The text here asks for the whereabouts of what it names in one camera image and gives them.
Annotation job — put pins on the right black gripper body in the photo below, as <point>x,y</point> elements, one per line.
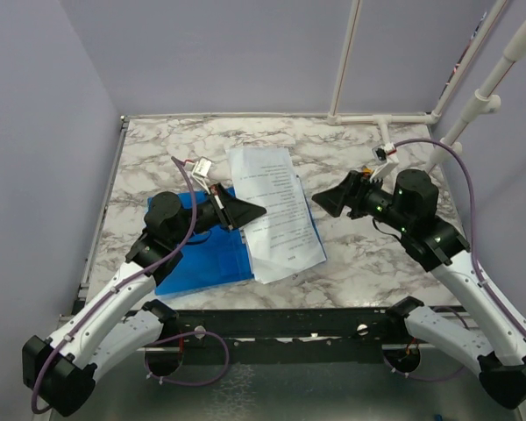
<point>378,203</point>

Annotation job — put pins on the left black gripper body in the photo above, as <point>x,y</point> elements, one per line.
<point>209,216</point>

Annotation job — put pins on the blue plastic folder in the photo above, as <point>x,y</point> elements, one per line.
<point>208,260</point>

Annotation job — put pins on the printed white paper sheets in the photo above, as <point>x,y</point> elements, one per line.
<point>284,242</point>

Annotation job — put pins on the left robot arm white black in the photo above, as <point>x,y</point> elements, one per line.
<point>62,370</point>

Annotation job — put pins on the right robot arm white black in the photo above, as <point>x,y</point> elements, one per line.
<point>497,353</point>

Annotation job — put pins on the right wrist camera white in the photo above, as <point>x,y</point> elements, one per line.
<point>386,155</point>

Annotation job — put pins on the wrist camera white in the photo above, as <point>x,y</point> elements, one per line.
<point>200,169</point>
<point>386,155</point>

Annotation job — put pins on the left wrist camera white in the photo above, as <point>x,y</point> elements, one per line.
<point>200,169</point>

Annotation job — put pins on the white PVC pipe frame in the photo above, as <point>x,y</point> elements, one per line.
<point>334,117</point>

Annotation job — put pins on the black mounting rail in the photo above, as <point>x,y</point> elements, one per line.
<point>212,337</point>

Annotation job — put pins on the white PVC camera pole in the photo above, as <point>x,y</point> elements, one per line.
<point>483,100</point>

